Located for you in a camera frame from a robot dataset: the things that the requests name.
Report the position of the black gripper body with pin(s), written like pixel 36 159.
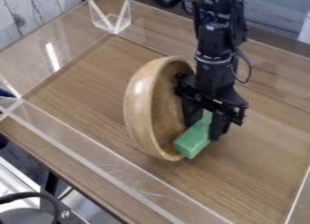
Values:
pixel 210 87

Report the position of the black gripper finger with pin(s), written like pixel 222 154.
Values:
pixel 192 112
pixel 219 125

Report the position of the green rectangular block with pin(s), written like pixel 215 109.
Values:
pixel 195 138

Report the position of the brown wooden bowl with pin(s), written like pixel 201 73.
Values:
pixel 152 111

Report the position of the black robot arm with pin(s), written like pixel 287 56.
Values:
pixel 221 29

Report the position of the black metal table leg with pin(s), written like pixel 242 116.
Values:
pixel 51 183

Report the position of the blue object at left edge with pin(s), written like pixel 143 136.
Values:
pixel 4 93

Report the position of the black chair base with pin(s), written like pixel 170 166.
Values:
pixel 36 216

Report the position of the clear acrylic tray wall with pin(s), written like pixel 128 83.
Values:
pixel 68 70

